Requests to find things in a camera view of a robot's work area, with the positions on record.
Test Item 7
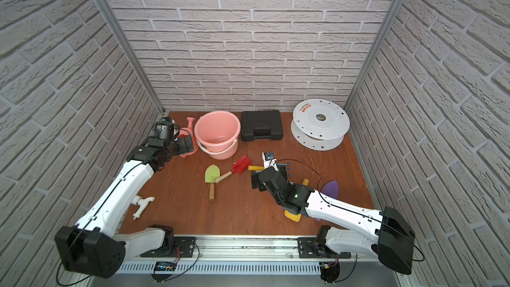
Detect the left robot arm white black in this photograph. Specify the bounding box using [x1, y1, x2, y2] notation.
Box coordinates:
[54, 117, 195, 278]

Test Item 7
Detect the white empty filament spool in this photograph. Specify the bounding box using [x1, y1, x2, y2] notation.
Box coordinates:
[291, 98, 350, 151]

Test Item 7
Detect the pink watering can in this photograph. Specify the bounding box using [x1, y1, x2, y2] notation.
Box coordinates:
[179, 117, 198, 158]

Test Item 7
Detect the left controller board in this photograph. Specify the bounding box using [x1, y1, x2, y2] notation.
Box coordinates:
[154, 262, 178, 273]

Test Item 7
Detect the red shovel wooden handle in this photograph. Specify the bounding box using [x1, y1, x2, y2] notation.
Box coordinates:
[215, 155, 252, 183]

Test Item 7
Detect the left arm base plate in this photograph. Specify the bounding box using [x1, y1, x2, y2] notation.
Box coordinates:
[140, 237, 197, 259]

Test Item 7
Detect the white plastic faucet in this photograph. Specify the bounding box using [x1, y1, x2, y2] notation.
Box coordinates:
[131, 195, 155, 220]

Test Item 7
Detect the black plastic tool case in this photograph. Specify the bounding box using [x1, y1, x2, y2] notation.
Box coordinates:
[240, 110, 284, 142]

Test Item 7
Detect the purple trowel pink handle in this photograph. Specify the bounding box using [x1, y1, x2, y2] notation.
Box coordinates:
[320, 180, 339, 199]

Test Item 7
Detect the yellow plastic scoop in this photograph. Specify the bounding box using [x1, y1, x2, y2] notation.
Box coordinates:
[283, 178, 310, 223]

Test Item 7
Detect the green trowel wooden handle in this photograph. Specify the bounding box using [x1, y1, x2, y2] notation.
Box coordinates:
[205, 165, 220, 201]

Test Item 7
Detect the blue rake yellow handle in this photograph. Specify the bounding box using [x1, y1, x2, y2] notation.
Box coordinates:
[248, 161, 288, 180]

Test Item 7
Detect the aluminium front rail frame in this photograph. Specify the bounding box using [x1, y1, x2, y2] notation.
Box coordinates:
[69, 233, 419, 287]

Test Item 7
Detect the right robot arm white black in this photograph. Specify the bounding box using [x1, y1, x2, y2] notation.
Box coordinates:
[251, 167, 418, 275]

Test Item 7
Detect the controller board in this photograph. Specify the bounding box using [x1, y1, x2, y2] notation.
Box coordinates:
[320, 263, 341, 284]
[154, 262, 178, 273]

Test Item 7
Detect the right controller board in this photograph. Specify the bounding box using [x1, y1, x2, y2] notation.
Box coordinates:
[320, 263, 341, 284]

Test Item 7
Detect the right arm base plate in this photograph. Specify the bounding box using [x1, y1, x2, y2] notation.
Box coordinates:
[297, 237, 352, 260]

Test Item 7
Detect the pink plastic bucket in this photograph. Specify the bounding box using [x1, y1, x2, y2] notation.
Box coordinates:
[194, 111, 241, 160]

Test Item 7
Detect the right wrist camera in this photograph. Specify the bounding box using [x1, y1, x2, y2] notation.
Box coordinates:
[262, 151, 279, 171]

